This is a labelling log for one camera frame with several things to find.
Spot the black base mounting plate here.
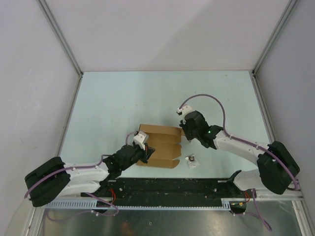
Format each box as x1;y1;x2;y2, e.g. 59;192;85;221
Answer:
93;177;252;199

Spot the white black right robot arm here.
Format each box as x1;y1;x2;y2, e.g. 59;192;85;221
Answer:
177;106;300;197

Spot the brown cardboard box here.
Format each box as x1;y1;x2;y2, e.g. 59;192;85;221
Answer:
137;124;183;169

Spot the aluminium front rail profile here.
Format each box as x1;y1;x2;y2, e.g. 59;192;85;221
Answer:
256;188;304;201

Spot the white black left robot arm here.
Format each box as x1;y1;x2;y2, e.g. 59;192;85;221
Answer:
24;144;155;207

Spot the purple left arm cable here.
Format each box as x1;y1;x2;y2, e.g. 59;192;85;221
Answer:
24;132;120;221

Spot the aluminium corner post left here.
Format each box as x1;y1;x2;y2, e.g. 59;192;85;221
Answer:
36;0;83;76

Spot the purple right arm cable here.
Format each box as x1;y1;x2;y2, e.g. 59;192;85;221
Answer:
179;94;300;232

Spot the grey slotted cable duct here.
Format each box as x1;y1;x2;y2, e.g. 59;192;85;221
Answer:
44;198;246;211

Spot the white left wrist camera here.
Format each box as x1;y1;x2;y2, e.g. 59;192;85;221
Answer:
133;131;149;150

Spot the aluminium corner post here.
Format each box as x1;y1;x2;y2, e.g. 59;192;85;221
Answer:
252;0;300;77
36;0;83;76

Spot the small clear plastic packet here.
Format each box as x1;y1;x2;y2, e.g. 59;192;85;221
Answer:
185;154;199;169

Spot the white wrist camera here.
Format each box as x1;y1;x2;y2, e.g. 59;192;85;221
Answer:
133;131;149;150
176;104;193;117

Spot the aluminium corner post right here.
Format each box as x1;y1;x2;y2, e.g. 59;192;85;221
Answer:
252;0;300;77

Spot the aluminium rail right side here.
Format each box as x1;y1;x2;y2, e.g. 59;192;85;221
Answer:
250;71;277;143

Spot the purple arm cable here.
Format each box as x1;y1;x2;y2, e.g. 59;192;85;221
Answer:
179;94;300;232
24;132;120;221

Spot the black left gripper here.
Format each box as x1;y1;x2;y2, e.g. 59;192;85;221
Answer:
121;143;155;171

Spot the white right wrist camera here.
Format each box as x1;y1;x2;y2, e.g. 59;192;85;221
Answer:
176;104;193;117

